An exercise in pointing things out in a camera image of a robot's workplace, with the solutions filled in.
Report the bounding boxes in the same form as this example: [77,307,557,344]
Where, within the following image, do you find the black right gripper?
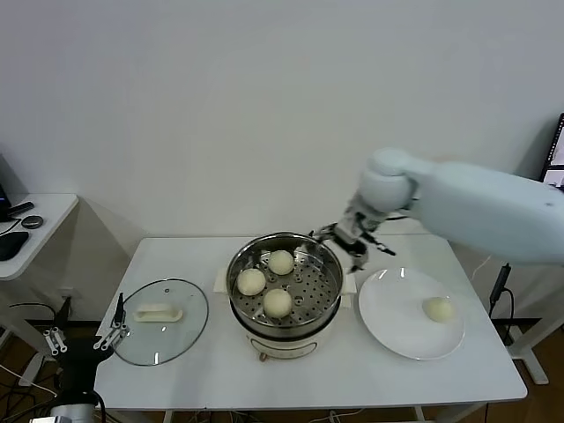
[310,200,397,272]

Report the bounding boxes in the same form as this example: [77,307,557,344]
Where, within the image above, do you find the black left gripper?
[42,293,130,396]

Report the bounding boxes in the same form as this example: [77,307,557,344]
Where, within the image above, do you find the white steamed baozi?
[268,249,295,277]
[421,296,455,323]
[236,268,267,296]
[263,288,293,319]

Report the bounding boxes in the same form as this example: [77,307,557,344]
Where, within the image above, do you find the glass lid with white handle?
[110,277,209,367]

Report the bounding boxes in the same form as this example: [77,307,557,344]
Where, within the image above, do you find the stainless steel steamer basket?
[213,232,357,330]

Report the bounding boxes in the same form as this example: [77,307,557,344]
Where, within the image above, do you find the white round plate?
[357,267,467,361]

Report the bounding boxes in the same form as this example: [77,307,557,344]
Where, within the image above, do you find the white side desk with monitor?
[0,192,80,389]

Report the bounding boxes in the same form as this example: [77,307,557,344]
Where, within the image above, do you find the white electric pot base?
[214,281,356,362]

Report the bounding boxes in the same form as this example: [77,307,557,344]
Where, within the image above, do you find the dark computer monitor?
[0,153,30,221]

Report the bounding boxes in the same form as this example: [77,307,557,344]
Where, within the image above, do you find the open black laptop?
[539,112,564,191]

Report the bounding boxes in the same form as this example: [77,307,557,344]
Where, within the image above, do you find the white side desk with laptop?
[506,263,564,385]

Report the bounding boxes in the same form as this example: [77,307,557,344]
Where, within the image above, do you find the white charging cable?
[470,255,493,282]

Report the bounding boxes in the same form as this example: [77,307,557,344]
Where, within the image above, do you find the black power adapter cable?
[487,262,520,347]

